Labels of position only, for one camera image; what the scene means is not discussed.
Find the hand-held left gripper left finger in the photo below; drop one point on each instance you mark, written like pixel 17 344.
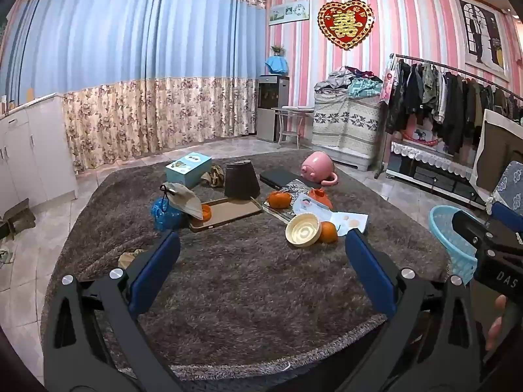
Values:
pixel 155 269

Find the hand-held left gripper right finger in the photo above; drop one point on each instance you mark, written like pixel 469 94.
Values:
pixel 372 273

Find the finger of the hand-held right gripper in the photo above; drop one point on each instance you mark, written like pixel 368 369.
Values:
pixel 506 216
pixel 474 228

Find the brown paper scrap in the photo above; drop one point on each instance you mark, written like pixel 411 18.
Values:
pixel 130 258

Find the light blue plastic basket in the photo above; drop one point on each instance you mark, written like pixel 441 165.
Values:
pixel 443 232

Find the blue mesh ball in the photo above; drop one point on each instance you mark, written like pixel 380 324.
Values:
pixel 163 216

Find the white paper with circles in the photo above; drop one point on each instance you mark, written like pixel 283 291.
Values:
pixel 353 222

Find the orange fruit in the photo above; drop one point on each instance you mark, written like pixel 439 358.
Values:
pixel 329 232
pixel 280 200

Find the beige cap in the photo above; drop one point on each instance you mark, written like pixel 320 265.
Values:
pixel 184 200

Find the small orange cup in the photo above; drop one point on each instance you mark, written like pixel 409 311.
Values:
pixel 206 212

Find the cream plastic bowl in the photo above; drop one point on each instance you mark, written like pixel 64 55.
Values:
pixel 302 230

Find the white printed paper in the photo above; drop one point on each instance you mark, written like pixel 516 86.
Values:
pixel 314 211

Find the brown paper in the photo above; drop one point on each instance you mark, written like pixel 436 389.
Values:
pixel 214 175

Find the patterned magazine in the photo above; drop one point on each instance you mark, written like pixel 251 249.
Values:
pixel 296 187

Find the black paper cup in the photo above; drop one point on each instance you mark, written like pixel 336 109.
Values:
pixel 242 181

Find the person's right hand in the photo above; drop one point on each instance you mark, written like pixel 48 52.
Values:
pixel 499 306

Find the blue patterned cushion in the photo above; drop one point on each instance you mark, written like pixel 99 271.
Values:
pixel 510 188

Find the brown framed board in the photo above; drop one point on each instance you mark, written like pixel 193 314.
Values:
pixel 498 151

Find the low cabinet with lace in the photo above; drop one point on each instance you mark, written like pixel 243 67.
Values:
pixel 429 171

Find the brown phone case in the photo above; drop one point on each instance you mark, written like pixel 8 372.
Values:
pixel 233 212

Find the grey shaggy rug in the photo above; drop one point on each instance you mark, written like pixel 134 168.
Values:
pixel 253 294

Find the light blue cardboard box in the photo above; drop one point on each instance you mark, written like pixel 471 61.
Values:
pixel 188 169

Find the pink pig-shaped cup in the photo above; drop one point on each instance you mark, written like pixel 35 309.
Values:
pixel 316 165

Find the row of hanging clothes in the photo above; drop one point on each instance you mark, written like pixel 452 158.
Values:
pixel 449 98

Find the black flat case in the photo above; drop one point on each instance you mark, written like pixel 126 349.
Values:
pixel 278 176

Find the small wooden stool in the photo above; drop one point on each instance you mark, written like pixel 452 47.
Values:
pixel 18 216

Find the patterned cloth covered chest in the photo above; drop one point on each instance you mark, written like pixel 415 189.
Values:
pixel 347 122

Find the small metal side table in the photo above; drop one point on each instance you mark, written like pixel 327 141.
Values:
pixel 290 134

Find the white cabinet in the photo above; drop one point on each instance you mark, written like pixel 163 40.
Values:
pixel 36 151

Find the pink hanging bag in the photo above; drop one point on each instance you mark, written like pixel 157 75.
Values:
pixel 388 81

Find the metal clothes rack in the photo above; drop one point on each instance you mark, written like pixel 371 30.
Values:
pixel 429 60

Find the pile of clothes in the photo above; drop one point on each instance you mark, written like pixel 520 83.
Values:
pixel 355 83

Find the grey water dispenser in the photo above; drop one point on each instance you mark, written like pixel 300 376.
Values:
pixel 267 106

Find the blue and floral curtain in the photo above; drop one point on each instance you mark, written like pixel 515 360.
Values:
pixel 122 49

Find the blue cloth cover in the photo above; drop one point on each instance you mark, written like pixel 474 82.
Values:
pixel 277 65

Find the small potted plant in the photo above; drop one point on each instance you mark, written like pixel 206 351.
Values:
pixel 278 50

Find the wedding wall poster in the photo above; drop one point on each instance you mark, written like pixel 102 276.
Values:
pixel 482 32

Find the red heart wall decoration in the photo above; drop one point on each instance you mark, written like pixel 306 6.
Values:
pixel 345 24

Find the small wall picture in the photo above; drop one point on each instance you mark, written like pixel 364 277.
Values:
pixel 288 12

